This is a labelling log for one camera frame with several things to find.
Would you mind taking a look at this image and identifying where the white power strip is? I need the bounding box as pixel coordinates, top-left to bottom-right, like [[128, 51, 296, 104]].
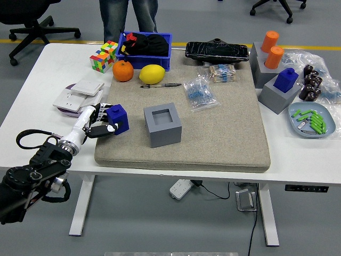
[[169, 179, 194, 200]]

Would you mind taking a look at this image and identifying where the white wall socket panel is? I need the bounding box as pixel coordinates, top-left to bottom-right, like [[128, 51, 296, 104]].
[[52, 89, 86, 113]]

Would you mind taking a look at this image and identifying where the black desk control panel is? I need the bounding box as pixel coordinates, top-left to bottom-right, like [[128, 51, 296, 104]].
[[284, 184, 329, 193]]

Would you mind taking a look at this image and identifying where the black fabric bundle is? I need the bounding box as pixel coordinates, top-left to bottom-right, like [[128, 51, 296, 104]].
[[145, 34, 169, 57]]

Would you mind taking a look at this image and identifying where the blue-grey shallow plate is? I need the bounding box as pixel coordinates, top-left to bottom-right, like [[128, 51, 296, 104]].
[[288, 102, 336, 139]]

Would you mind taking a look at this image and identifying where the clear black ballpoint pen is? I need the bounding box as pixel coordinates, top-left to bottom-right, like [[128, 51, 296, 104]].
[[140, 82, 182, 89]]

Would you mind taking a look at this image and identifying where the white blank wall panel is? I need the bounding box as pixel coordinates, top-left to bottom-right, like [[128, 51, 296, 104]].
[[78, 90, 104, 109]]

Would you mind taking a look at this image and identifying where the grey block with round hole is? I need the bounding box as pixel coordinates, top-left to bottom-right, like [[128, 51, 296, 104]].
[[252, 54, 288, 89], [249, 41, 269, 70]]

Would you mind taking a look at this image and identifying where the black office chair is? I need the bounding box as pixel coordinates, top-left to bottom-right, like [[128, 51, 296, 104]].
[[0, 0, 82, 67], [249, 0, 307, 24]]

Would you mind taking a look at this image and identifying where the silver metal stand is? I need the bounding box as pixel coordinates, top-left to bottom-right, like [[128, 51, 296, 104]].
[[234, 188, 258, 212]]

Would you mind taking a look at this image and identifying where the person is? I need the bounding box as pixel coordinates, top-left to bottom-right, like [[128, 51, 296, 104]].
[[99, 0, 158, 44]]

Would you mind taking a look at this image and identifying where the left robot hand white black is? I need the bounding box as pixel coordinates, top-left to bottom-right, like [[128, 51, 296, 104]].
[[69, 102, 119, 146]]

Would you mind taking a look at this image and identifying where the yellow lemon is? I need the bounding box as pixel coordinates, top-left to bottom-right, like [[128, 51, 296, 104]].
[[139, 64, 166, 84]]

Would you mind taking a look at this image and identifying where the white wall switch panel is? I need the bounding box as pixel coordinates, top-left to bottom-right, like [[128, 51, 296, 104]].
[[70, 79, 105, 96]]

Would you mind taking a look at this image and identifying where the orange fruit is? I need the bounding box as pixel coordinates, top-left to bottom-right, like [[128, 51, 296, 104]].
[[112, 60, 134, 82]]

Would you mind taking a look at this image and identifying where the large colourful puzzle cube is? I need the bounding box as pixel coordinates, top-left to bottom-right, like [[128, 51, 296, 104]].
[[90, 51, 116, 74]]

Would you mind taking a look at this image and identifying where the taped bundle of resistors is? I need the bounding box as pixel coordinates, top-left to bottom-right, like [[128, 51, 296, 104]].
[[208, 63, 237, 84]]

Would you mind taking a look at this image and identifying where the black floor cable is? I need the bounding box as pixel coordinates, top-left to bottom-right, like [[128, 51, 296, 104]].
[[246, 182, 261, 256]]

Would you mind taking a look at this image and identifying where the clear bag of blue resistors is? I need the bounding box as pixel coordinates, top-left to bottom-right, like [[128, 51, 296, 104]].
[[183, 76, 222, 112]]

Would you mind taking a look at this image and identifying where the blue square seal stamp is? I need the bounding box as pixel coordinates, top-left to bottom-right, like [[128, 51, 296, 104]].
[[105, 103, 130, 136], [273, 67, 299, 93]]

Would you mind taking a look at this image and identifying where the black glove with red patch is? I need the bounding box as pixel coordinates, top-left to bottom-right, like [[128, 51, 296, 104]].
[[119, 29, 147, 57]]

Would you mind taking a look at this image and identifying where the black glossy rearview mirror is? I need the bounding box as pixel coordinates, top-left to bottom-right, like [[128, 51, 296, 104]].
[[185, 38, 249, 65]]

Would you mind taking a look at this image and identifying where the clear bag of blue parts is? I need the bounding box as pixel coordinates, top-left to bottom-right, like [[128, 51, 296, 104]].
[[319, 78, 341, 103]]

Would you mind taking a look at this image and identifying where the small colourful puzzle cube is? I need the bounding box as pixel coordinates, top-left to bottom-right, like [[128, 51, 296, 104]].
[[101, 40, 119, 61]]

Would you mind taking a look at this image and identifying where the blue plastic bin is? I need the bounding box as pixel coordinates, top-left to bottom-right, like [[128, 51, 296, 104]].
[[115, 31, 173, 72]]

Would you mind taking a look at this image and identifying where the crumpled clear plastic bag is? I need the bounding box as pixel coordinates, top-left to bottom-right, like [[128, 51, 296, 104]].
[[280, 50, 341, 139]]

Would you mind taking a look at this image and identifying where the orange cylinder stamp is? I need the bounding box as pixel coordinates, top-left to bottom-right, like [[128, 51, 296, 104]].
[[261, 30, 280, 53], [264, 45, 285, 70]]

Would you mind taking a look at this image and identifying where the black plug with cable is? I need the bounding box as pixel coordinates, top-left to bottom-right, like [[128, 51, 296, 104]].
[[191, 180, 230, 200]]

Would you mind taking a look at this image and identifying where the grey-brown fabric mat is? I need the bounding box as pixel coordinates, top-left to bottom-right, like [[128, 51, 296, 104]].
[[94, 49, 271, 173]]

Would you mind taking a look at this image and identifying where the grey square holder block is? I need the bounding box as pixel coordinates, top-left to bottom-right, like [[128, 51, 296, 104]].
[[143, 102, 183, 149], [258, 73, 303, 115]]

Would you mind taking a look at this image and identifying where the white table leg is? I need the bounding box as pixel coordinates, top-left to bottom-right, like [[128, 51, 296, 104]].
[[68, 174, 96, 237], [257, 183, 280, 247]]

